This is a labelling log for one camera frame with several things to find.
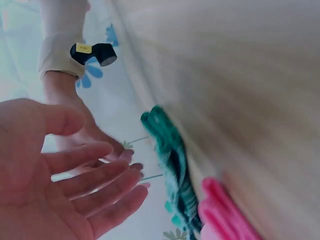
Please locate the person's left hand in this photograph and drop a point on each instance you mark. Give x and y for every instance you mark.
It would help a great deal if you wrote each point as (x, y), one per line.
(27, 180)

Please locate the person's right hand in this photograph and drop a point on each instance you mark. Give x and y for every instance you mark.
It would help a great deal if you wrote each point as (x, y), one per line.
(67, 97)

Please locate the person's right fingers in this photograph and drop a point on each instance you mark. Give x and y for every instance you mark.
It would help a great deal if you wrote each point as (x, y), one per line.
(125, 153)

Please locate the person's left thumb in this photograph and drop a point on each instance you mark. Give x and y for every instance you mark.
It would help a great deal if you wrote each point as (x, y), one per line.
(57, 120)

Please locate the person's right forearm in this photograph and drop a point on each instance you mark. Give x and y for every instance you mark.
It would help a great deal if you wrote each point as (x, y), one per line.
(62, 35)

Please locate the green striped cloth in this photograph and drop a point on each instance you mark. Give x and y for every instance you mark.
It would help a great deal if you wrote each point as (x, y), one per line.
(172, 160)

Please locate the black wrist band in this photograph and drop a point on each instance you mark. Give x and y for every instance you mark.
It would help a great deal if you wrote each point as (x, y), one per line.
(100, 53)

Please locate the pink cloth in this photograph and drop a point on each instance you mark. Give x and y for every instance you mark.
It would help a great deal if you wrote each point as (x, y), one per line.
(220, 212)

